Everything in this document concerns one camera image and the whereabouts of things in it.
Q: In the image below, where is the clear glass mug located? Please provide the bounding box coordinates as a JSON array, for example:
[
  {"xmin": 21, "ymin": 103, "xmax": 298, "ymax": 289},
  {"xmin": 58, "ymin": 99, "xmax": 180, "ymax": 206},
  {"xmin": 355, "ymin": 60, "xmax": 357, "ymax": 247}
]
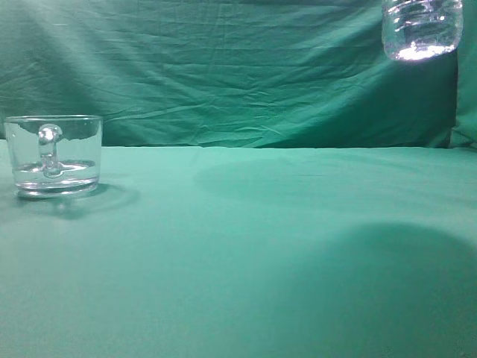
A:
[{"xmin": 4, "ymin": 115, "xmax": 103, "ymax": 198}]

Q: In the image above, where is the green backdrop cloth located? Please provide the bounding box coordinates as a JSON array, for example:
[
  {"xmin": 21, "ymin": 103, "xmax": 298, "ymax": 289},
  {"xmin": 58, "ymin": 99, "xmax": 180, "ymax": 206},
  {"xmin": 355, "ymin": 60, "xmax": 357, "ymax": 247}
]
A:
[{"xmin": 1, "ymin": 1, "xmax": 476, "ymax": 148}]

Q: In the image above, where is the clear plastic water bottle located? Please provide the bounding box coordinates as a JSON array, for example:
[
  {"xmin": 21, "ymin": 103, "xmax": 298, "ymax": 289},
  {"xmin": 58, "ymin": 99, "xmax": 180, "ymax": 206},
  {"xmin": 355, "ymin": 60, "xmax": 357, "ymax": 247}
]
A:
[{"xmin": 382, "ymin": 0, "xmax": 464, "ymax": 61}]

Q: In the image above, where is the green table cloth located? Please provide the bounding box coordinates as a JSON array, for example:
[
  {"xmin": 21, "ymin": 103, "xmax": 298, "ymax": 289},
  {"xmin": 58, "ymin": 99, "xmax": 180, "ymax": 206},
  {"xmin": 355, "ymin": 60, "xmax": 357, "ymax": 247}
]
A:
[{"xmin": 1, "ymin": 147, "xmax": 476, "ymax": 357}]

